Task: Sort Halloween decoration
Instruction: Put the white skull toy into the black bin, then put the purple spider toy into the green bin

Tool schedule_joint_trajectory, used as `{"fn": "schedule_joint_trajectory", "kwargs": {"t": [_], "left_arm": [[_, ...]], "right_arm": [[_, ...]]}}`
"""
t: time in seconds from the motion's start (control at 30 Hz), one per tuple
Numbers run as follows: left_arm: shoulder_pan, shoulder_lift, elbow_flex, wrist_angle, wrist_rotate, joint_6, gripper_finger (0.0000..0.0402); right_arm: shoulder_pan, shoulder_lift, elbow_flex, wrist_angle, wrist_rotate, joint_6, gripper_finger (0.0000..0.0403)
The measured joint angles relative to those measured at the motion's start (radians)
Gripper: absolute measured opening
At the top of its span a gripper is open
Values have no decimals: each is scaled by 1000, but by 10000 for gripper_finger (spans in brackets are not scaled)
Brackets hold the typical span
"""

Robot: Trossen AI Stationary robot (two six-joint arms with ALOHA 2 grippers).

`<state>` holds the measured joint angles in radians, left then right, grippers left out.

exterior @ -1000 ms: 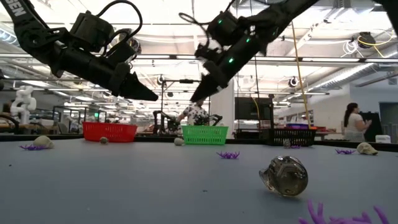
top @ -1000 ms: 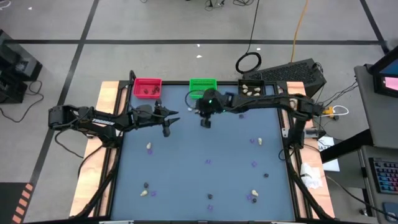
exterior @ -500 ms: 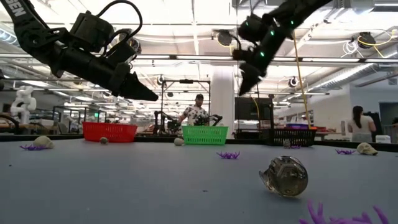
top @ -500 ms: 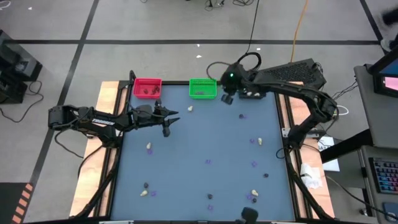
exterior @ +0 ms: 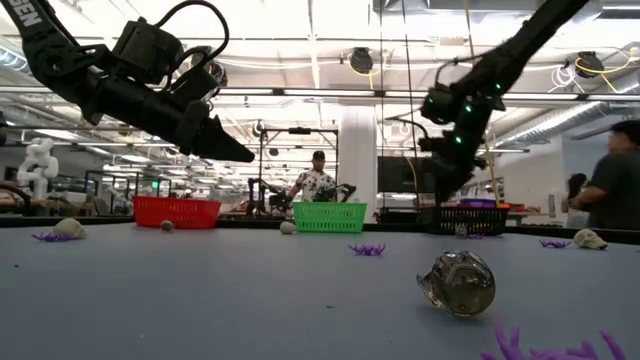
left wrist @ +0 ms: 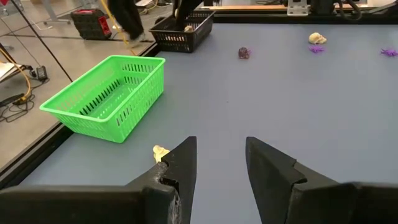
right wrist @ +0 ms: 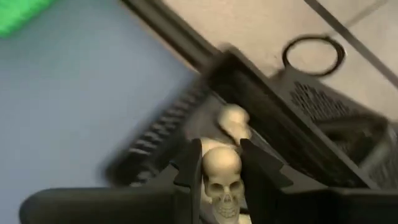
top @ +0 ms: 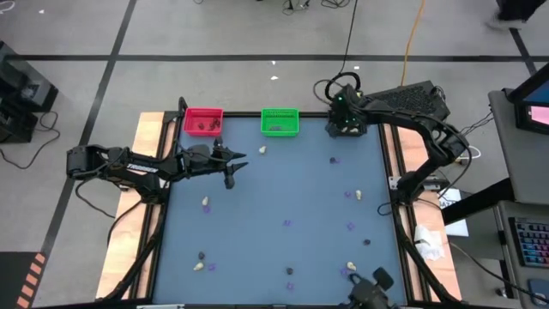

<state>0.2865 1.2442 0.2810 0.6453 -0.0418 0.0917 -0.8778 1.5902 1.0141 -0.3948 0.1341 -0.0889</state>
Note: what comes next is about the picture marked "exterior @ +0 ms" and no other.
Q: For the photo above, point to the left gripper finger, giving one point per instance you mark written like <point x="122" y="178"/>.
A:
<point x="220" y="145"/>

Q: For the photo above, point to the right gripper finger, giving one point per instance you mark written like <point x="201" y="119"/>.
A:
<point x="446" y="195"/>

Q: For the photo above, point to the translucent smoky plastic skull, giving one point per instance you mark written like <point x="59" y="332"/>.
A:
<point x="460" y="285"/>
<point x="167" y="226"/>
<point x="461" y="231"/>

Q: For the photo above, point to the purple plastic spider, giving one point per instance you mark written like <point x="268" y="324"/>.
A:
<point x="555" y="244"/>
<point x="507" y="345"/>
<point x="475" y="236"/>
<point x="51" y="237"/>
<point x="367" y="249"/>

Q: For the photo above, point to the cream plastic skull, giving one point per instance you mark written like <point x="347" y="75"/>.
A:
<point x="288" y="228"/>
<point x="590" y="239"/>
<point x="70" y="227"/>

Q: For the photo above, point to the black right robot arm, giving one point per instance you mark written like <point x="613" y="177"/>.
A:
<point x="525" y="40"/>

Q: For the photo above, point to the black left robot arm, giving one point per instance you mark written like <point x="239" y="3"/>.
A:
<point x="50" y="55"/>

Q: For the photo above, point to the black plastic basket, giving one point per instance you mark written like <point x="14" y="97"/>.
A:
<point x="475" y="222"/>

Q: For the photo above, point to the black monitor screen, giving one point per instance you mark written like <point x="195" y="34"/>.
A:
<point x="400" y="175"/>

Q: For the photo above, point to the red plastic basket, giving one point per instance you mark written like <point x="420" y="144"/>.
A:
<point x="175" y="212"/>

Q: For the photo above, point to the person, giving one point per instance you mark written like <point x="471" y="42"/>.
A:
<point x="312" y="185"/>
<point x="615" y="185"/>

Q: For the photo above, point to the green plastic basket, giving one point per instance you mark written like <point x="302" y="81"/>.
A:
<point x="330" y="216"/>

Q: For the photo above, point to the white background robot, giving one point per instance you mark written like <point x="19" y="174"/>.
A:
<point x="37" y="165"/>

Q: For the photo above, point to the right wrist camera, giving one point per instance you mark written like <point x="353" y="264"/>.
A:
<point x="431" y="145"/>

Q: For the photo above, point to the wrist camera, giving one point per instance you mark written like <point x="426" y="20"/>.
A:
<point x="431" y="145"/>
<point x="197" y="87"/>

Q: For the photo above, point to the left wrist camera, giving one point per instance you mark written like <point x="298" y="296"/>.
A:
<point x="197" y="87"/>

